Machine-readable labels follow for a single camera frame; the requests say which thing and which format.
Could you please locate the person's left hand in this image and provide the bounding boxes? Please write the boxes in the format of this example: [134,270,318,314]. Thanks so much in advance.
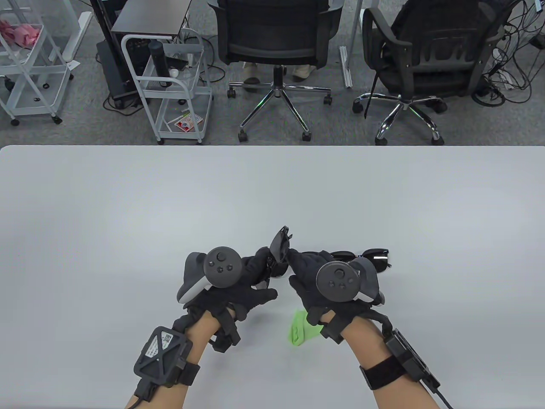
[187,247,279,322]

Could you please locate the person's right hand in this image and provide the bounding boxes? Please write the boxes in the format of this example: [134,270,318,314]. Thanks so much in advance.
[287,248,387,341]

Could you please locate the small mirrored oval sunglasses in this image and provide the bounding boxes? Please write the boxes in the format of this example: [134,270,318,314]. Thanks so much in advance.
[269,227,294,264]

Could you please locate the green cleaning cloth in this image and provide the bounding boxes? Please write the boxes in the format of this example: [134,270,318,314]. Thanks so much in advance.
[290,310,323,346]

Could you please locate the thick black square sunglasses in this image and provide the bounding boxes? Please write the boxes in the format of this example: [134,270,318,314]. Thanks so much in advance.
[330,248,391,273]

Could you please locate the person's right forearm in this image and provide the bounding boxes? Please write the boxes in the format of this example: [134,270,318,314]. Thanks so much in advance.
[341,317,443,409]

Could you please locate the grey right hand controller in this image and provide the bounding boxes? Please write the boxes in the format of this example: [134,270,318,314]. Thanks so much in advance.
[316,257,386,306]

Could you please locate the grey hand controller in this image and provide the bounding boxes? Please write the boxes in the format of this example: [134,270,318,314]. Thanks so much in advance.
[177,247,244,304]
[316,257,386,306]

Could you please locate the grey left hand controller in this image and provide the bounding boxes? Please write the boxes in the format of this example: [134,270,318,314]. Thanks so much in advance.
[177,247,244,304]

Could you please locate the black left wrist tracker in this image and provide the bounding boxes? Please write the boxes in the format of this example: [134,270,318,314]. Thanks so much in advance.
[134,326,201,399]

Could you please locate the black wrist tracker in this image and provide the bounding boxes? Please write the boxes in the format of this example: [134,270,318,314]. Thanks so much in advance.
[134,326,201,399]
[360,327,452,409]

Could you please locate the black right wrist tracker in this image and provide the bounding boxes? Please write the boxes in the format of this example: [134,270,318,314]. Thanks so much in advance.
[360,327,452,409]

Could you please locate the red and white packet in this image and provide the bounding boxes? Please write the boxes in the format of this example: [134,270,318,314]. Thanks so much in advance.
[174,114,204,132]

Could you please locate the white table leg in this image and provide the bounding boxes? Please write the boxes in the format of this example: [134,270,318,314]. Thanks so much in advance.
[338,0,364,89]

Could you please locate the black office chair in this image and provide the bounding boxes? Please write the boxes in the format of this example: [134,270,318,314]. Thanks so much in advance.
[352,0,518,146]
[207,0,344,142]

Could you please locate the black bottle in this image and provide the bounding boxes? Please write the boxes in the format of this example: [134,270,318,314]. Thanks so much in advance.
[148,40,173,89]

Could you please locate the grey flat device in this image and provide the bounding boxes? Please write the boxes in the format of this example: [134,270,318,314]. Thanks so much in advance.
[163,43,204,58]

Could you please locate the black computer tower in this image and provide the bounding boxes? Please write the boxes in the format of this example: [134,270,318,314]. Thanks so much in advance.
[96,38,143,109]

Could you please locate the dark side table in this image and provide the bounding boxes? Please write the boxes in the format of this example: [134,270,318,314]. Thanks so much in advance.
[110,0,193,43]

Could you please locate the white table foot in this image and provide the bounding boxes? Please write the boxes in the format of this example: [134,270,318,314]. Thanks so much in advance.
[62,12,93,62]

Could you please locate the black desk leg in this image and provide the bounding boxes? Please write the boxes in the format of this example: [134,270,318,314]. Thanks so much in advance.
[89,0,128,92]

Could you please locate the pink cloth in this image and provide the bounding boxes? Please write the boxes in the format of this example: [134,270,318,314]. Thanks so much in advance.
[0,19,41,47]

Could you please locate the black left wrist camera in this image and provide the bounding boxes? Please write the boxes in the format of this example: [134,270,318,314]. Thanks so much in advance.
[209,315,242,353]

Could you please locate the white rolling cart with handle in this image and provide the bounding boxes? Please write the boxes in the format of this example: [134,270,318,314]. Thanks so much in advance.
[121,30,213,145]

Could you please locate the tangle of black cables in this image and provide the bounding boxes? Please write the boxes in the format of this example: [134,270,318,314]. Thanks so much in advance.
[470,0,545,107]

